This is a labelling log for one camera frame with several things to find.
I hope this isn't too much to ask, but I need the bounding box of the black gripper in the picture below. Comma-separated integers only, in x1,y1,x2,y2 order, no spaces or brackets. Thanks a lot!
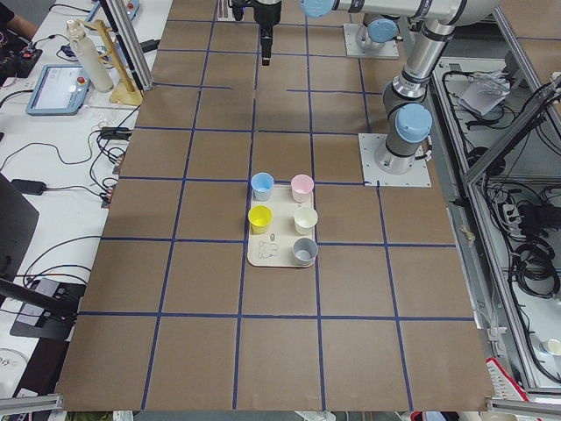
252,0,281,66

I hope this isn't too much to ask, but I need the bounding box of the grey plastic cup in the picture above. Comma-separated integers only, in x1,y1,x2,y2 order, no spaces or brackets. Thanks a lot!
292,238,318,267

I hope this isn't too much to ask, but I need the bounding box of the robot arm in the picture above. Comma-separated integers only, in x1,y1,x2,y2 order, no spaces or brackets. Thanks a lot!
355,13,399,51
300,1,500,175

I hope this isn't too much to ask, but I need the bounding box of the blue plastic cup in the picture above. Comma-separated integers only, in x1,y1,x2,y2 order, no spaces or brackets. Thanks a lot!
251,172,274,202

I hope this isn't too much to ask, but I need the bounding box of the pink plastic cup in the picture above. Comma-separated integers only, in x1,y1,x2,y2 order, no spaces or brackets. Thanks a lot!
290,174,315,203

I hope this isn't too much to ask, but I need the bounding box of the yellow plastic cup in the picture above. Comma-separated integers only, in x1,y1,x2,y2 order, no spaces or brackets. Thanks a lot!
248,205,273,234

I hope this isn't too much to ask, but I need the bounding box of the cream white plastic cup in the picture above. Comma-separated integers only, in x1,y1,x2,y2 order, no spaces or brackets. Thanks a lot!
294,207,318,235

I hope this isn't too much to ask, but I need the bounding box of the wooden stand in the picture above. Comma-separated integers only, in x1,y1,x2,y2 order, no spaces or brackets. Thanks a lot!
82,19,142,106

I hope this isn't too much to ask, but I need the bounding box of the white water bottle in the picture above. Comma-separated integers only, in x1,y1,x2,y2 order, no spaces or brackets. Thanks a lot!
66,19,114,93

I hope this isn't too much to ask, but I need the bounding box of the black usb hub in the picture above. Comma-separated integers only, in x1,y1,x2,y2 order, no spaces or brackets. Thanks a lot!
99,126,132,141

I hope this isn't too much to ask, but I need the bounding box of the cream serving tray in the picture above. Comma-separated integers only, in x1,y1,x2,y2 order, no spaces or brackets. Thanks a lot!
247,184,316,268

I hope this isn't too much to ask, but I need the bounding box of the blue teach pendant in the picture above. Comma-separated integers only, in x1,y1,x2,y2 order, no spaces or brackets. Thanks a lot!
25,65,90,116

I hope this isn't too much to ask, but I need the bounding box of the crumpled white paper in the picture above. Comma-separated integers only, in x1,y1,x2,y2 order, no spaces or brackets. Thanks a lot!
458,70,511,117

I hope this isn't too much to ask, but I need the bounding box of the black power adapter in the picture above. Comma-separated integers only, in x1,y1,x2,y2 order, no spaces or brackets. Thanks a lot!
11,179,47,196

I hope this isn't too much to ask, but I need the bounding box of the white power strip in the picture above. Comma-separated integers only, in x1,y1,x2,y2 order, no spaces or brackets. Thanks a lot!
499,203,522,228

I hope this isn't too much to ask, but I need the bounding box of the aluminium frame post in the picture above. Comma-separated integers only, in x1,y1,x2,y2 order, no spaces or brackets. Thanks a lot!
100,0,153,91

